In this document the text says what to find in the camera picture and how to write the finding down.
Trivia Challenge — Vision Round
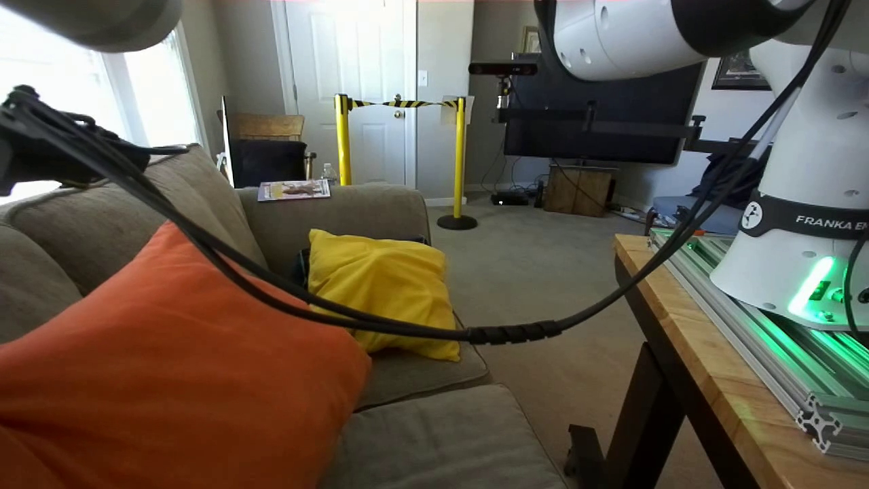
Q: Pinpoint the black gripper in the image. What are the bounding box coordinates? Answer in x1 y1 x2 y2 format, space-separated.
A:
0 112 151 199

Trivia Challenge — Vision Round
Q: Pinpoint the orange pillow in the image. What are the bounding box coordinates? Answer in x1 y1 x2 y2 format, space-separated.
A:
0 221 375 489

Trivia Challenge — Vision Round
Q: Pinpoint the yellow pillow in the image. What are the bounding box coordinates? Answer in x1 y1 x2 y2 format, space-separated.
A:
305 225 464 365

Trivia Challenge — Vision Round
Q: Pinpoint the black cabinet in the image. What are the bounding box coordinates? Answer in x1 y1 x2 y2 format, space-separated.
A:
230 138 313 190

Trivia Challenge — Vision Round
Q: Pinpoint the magazine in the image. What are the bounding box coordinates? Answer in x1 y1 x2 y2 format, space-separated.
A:
254 176 335 203

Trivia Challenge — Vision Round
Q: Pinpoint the white panel door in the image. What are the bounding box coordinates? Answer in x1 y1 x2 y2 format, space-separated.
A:
279 0 421 190

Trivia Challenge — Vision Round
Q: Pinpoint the yellow black barrier tape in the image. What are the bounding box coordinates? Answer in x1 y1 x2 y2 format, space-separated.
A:
348 92 462 115

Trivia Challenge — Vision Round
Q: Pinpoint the grey fabric couch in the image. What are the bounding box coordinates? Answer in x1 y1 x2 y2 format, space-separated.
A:
0 143 569 489

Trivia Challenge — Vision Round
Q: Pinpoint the brown cardboard box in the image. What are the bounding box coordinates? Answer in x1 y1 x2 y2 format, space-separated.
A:
540 166 620 221

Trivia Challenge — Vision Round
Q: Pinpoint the large black screen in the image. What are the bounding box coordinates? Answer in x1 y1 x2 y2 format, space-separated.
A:
499 54 708 169

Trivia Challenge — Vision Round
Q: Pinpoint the wooden table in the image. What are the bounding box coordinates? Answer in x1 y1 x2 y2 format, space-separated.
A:
565 232 869 489

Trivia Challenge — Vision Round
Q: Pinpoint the yellow stanchion post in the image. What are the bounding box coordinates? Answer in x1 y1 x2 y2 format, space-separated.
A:
332 92 356 190
434 92 480 233

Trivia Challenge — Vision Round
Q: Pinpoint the black stereo camera bar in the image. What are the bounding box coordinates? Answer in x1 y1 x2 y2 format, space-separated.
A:
468 59 542 78

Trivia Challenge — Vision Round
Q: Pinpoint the thick black cable bundle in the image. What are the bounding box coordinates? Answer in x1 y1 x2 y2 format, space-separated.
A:
0 0 857 347

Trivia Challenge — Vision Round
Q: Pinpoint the aluminium mounting frame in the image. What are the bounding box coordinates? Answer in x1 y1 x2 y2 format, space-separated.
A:
646 225 869 468

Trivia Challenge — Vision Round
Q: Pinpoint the thin black cable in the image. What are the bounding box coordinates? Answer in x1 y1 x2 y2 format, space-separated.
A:
840 228 869 347

